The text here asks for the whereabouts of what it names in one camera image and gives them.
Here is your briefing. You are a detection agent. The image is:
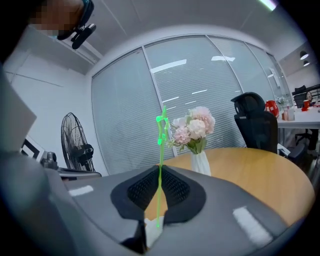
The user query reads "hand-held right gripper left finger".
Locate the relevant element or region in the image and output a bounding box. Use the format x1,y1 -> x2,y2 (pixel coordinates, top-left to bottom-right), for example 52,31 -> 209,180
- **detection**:
61,164 -> 162,256

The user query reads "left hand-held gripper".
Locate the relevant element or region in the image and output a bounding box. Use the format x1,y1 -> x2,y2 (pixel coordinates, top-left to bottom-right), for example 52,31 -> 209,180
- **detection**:
19,135 -> 103,181

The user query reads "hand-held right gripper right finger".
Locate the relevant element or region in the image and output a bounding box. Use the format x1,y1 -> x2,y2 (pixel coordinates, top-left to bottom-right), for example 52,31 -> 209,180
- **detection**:
149,164 -> 289,256

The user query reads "green artificial flower stem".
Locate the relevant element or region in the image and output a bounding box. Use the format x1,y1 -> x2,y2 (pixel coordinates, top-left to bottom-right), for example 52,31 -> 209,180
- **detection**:
155,105 -> 172,229

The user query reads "white ribbed vase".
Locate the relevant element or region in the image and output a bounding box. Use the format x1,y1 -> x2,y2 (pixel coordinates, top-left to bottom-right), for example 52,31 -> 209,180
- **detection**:
190,150 -> 212,177

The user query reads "round wooden table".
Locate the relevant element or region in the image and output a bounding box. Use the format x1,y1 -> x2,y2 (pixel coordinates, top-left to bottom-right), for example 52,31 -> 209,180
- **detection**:
144,147 -> 316,227

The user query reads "glass partition with blinds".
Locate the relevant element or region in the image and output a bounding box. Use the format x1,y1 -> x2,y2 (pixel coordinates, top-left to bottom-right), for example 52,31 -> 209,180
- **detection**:
91,34 -> 293,176

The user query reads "pink flower bouquet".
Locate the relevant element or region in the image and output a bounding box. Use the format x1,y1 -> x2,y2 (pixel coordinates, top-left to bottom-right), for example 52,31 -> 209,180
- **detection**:
166,106 -> 216,155

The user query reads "black office chair with headrest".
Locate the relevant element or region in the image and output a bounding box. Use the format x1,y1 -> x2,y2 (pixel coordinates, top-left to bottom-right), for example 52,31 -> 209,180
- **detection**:
230,91 -> 307,162

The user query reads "red ornament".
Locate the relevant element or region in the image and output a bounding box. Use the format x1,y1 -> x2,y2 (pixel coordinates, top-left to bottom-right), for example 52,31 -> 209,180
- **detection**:
264,99 -> 280,119

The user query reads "black swivel chair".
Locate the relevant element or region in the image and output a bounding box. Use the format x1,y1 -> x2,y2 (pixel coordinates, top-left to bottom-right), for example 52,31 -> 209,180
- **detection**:
294,128 -> 320,152

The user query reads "pink gift box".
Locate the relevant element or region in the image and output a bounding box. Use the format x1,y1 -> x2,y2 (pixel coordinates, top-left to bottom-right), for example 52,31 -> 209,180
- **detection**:
281,106 -> 295,122

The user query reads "white desk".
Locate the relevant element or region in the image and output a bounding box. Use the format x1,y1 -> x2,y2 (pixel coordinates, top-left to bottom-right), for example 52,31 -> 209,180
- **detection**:
276,109 -> 320,131

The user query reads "person's head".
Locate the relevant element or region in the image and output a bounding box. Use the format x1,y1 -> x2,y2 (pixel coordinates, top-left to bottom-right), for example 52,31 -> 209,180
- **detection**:
28,0 -> 86,38

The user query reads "long ceiling light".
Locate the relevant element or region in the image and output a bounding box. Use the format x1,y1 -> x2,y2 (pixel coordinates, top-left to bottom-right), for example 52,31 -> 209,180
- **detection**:
258,0 -> 277,11

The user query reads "black pedestal fan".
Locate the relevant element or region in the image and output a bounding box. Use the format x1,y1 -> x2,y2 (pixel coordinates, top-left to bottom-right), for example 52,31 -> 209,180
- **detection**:
60,112 -> 97,173

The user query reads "black head-worn camera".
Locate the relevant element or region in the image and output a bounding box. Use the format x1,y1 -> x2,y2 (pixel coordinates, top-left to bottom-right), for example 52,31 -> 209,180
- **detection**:
56,0 -> 97,50

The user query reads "silver door handle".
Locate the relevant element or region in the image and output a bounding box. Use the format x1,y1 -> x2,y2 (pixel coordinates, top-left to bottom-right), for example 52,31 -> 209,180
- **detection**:
267,67 -> 282,89

